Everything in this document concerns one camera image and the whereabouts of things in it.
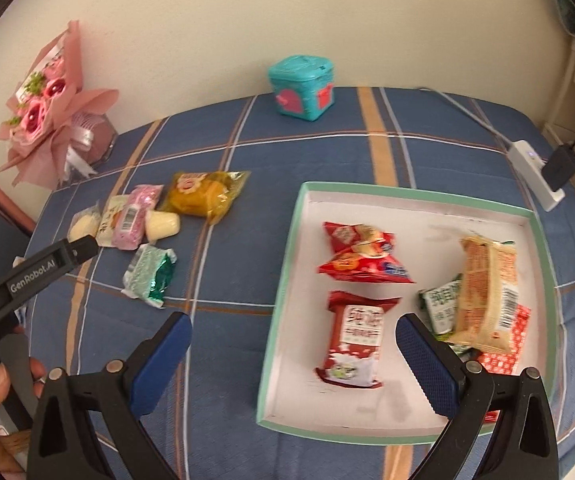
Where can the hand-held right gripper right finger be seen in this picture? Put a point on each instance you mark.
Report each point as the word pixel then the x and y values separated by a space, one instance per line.
pixel 427 365

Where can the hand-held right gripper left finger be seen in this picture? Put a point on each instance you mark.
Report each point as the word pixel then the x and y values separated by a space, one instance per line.
pixel 162 360

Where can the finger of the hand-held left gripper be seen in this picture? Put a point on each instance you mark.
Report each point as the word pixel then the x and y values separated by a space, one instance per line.
pixel 82 250

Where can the clear round cake packet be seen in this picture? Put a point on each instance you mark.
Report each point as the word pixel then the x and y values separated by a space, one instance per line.
pixel 83 225

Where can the white orange-print snack packet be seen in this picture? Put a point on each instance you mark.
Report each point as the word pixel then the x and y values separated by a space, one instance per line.
pixel 109 220

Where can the dark green snack packet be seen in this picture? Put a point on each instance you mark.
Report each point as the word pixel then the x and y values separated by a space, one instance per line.
pixel 440 310

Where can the pink snack packet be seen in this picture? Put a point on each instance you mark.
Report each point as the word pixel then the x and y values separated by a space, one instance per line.
pixel 135 217

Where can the light green foil packet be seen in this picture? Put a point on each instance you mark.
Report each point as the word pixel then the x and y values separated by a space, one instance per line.
pixel 150 272

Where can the dark red milk snack packet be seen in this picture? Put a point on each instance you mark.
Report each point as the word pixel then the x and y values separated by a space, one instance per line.
pixel 357 340

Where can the pale yellow jelly cup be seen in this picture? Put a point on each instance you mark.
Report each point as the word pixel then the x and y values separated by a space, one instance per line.
pixel 162 225

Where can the orange-white bread packet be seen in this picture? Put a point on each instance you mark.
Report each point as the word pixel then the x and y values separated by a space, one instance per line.
pixel 482 290

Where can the red patterned snack packet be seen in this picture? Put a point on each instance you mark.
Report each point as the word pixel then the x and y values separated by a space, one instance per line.
pixel 517 335

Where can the small red chip packet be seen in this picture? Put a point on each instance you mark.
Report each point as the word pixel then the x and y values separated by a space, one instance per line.
pixel 362 265

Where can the green-rimmed white tray box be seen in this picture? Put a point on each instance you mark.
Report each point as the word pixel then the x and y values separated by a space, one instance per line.
pixel 297 360

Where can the yellow snack packet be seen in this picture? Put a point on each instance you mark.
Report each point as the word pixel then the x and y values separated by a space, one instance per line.
pixel 202 195

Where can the pink clear gift box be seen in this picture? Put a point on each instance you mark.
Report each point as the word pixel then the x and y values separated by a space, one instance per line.
pixel 99 140

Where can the blue plaid tablecloth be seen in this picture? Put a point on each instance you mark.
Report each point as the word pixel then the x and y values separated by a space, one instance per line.
pixel 247 270

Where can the pink flower bouquet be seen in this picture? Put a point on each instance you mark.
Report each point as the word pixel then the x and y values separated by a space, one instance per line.
pixel 42 110

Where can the white power strip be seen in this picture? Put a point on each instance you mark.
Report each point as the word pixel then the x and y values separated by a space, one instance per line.
pixel 522 152

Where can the black charger plug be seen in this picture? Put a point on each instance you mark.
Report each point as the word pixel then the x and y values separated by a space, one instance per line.
pixel 560 167

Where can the teal toy chest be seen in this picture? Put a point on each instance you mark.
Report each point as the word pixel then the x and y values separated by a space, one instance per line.
pixel 300 85

